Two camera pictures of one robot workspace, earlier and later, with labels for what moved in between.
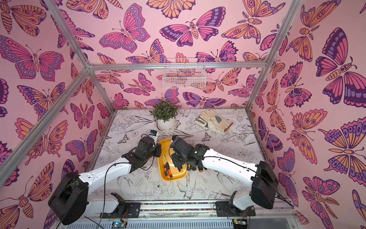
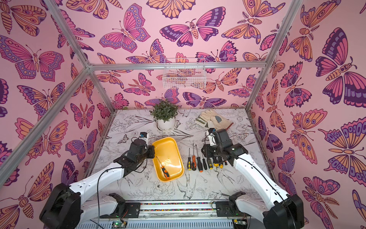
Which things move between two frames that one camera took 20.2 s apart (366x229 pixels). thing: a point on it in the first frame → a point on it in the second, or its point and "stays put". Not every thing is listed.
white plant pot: (168, 124) stays put
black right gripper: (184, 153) → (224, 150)
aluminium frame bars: (87, 64) stays put
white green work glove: (208, 124) stays put
